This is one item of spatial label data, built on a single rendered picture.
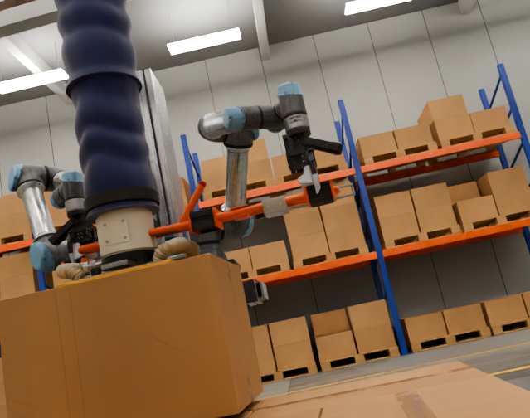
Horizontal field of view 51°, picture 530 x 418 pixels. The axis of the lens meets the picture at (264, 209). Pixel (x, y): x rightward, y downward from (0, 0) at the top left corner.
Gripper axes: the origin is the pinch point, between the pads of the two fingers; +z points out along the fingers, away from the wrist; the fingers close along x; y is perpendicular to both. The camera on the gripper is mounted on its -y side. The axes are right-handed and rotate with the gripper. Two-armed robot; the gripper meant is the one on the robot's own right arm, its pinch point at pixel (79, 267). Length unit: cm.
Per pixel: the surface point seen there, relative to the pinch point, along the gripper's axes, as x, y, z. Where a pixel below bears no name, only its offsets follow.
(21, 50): 570, -334, -488
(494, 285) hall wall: 853, 334, 37
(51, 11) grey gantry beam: 128, -59, -202
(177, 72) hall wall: 805, -143, -501
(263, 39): 741, 43, -483
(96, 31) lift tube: -37, 35, -64
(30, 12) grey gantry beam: 128, -74, -205
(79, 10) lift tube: -38, 31, -72
